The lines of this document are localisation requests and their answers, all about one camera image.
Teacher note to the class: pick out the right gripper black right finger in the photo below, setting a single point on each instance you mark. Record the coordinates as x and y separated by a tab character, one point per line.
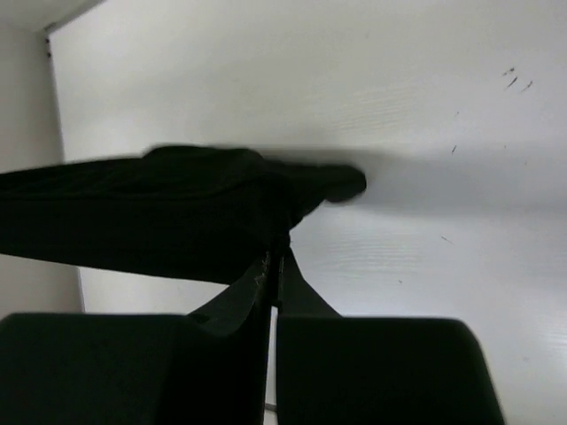
332	369

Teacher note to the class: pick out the black skirt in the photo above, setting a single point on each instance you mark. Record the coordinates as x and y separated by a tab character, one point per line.
183	212

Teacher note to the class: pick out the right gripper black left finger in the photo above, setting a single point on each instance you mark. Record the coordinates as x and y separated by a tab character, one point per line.
206	367

